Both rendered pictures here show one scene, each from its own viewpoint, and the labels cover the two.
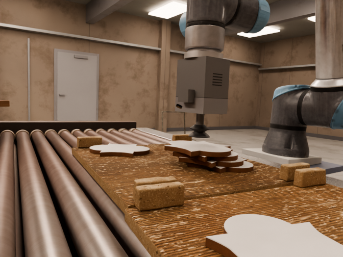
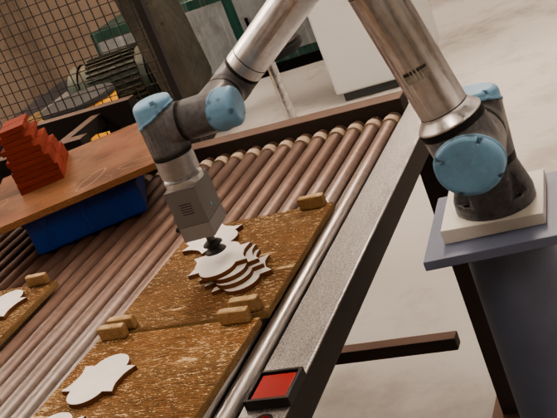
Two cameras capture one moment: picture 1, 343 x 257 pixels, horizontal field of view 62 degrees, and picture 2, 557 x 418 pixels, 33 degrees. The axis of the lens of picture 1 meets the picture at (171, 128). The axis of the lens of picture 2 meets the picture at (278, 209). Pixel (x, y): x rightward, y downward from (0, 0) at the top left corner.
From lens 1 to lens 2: 1.67 m
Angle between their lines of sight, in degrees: 57
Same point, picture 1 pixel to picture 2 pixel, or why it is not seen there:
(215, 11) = (156, 151)
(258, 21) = (219, 128)
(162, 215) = (105, 346)
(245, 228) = (104, 364)
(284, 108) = not seen: hidden behind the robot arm
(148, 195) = (101, 332)
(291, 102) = not seen: hidden behind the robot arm
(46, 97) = not seen: outside the picture
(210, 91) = (183, 221)
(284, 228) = (117, 366)
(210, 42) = (166, 177)
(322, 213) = (171, 357)
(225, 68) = (191, 196)
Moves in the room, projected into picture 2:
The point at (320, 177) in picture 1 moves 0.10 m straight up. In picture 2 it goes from (239, 317) to (216, 268)
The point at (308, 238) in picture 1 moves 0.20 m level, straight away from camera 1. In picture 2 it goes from (112, 376) to (220, 326)
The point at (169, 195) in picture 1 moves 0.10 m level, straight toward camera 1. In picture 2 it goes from (113, 332) to (69, 364)
